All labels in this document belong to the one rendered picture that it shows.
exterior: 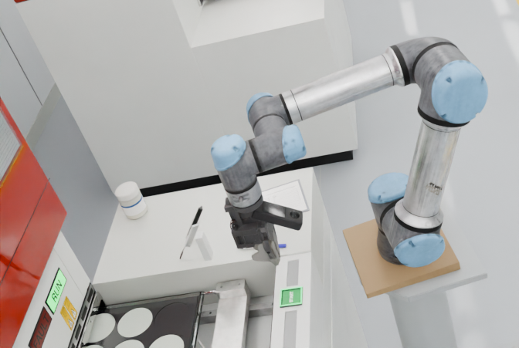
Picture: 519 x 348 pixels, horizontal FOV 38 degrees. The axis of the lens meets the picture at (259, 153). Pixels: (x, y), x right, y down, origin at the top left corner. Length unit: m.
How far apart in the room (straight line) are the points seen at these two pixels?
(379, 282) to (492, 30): 2.84
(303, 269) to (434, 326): 0.48
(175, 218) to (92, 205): 2.02
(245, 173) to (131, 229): 0.77
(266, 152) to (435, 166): 0.39
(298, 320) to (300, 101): 0.52
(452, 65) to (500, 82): 2.58
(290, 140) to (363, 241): 0.63
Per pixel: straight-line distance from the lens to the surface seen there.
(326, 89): 1.66
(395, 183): 1.91
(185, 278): 2.07
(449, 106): 1.58
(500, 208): 3.39
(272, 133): 1.57
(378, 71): 1.68
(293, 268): 1.94
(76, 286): 2.07
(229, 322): 1.98
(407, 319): 2.20
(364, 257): 2.07
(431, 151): 1.67
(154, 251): 2.15
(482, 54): 4.42
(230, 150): 1.53
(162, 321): 2.04
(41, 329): 1.90
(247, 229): 1.66
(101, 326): 2.12
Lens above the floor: 2.29
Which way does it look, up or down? 35 degrees down
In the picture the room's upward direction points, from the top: 20 degrees counter-clockwise
